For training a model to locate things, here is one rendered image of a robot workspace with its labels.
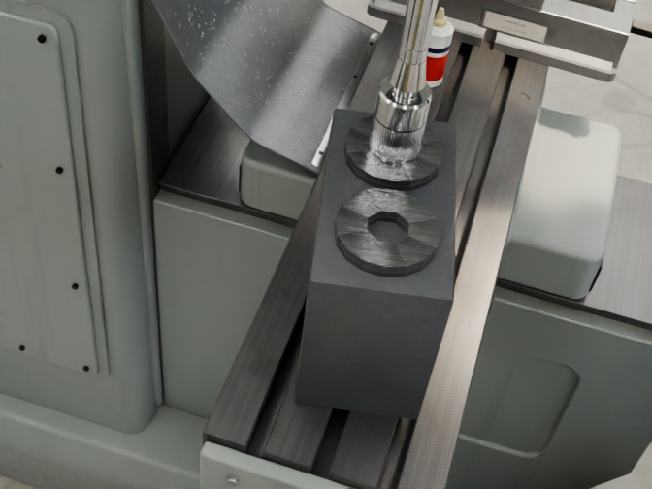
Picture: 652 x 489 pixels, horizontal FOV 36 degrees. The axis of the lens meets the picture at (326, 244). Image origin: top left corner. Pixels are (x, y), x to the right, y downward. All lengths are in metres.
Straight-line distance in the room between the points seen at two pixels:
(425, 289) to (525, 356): 0.66
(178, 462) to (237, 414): 0.86
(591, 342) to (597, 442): 0.24
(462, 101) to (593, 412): 0.52
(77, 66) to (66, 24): 0.06
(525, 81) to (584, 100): 1.61
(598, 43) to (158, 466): 1.02
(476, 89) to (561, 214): 0.20
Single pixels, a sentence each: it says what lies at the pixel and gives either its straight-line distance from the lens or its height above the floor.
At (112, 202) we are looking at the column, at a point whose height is 0.77.
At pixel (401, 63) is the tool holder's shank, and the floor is 1.27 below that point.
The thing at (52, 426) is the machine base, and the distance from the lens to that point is 1.86.
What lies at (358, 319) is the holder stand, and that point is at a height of 1.11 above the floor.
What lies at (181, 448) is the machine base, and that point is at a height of 0.20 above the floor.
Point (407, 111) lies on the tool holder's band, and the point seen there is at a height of 1.23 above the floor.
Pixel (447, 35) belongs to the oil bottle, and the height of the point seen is 1.05.
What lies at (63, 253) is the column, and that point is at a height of 0.65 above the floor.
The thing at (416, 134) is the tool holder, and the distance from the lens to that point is 0.87.
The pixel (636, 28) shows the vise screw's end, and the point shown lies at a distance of 1.42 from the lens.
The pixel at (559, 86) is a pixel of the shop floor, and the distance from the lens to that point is 2.97.
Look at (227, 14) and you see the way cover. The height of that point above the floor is 1.00.
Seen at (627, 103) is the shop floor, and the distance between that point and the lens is 2.99.
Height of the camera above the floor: 1.77
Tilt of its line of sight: 48 degrees down
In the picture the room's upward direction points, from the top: 8 degrees clockwise
